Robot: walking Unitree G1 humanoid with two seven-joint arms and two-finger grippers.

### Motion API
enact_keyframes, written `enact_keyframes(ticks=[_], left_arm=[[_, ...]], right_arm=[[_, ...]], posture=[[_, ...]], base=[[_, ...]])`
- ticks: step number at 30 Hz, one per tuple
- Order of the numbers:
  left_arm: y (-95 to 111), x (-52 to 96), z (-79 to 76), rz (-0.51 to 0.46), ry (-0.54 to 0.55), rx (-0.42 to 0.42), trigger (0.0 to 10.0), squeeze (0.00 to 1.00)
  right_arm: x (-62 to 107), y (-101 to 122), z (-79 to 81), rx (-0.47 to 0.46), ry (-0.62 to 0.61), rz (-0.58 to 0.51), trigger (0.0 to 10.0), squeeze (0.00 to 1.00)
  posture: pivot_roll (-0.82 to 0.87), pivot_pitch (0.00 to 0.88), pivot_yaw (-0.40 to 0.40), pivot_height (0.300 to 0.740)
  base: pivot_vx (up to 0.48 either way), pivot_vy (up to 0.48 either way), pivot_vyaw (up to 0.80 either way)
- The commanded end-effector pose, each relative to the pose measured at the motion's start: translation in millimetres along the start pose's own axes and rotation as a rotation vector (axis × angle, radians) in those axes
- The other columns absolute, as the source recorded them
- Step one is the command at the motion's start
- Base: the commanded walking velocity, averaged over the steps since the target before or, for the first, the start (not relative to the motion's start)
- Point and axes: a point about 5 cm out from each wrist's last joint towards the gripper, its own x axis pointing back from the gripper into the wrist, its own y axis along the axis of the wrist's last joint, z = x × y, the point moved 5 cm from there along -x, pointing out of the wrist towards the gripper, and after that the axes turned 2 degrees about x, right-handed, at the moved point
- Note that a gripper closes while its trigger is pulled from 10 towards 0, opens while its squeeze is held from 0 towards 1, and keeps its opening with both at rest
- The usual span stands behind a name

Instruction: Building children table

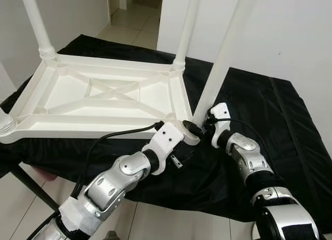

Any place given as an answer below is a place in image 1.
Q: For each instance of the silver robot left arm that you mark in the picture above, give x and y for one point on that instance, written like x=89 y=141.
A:
x=104 y=188

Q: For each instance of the white plastic table leg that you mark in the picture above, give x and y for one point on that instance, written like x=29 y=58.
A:
x=6 y=123
x=225 y=53
x=187 y=27
x=39 y=22

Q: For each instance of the white plastic table top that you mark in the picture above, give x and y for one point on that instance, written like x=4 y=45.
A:
x=104 y=95

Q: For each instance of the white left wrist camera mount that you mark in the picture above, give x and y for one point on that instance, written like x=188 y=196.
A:
x=167 y=144

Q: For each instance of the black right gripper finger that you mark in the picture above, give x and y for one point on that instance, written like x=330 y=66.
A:
x=195 y=129

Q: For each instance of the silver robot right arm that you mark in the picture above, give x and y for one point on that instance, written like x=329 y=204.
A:
x=254 y=167

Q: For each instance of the grey robot left foot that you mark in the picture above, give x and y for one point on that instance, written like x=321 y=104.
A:
x=112 y=236

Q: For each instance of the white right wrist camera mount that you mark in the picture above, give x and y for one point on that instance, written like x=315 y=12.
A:
x=222 y=121

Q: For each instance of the black table cloth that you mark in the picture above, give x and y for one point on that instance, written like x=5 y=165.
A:
x=290 y=146

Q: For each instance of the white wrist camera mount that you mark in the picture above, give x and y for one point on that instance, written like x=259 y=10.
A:
x=222 y=121
x=167 y=144

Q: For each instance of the black metal table leg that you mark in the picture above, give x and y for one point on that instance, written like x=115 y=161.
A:
x=36 y=188

